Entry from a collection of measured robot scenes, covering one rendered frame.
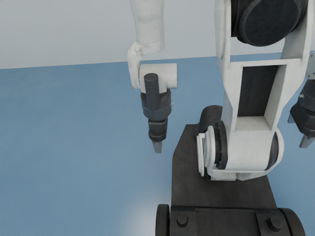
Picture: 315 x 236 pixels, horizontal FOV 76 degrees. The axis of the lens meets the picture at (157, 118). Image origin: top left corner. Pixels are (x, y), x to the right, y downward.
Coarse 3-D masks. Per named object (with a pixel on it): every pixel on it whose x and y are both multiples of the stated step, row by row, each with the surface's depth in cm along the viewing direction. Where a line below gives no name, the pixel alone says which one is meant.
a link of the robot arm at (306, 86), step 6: (312, 54) 49; (312, 60) 49; (312, 66) 49; (306, 72) 52; (312, 72) 49; (312, 78) 50; (306, 84) 55; (312, 84) 53; (306, 90) 55; (312, 90) 53; (312, 96) 53
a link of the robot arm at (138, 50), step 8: (136, 40) 48; (136, 48) 46; (144, 48) 46; (152, 48) 46; (160, 48) 47; (128, 56) 49; (136, 56) 47; (128, 64) 49; (136, 64) 49; (136, 72) 50; (136, 80) 52; (136, 88) 55
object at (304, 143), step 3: (306, 135) 60; (303, 138) 61; (306, 138) 60; (309, 138) 59; (312, 138) 59; (303, 141) 61; (306, 141) 61; (309, 141) 61; (312, 141) 61; (300, 144) 63; (303, 144) 62; (306, 144) 62; (309, 144) 62; (300, 147) 63; (303, 147) 63; (306, 147) 63
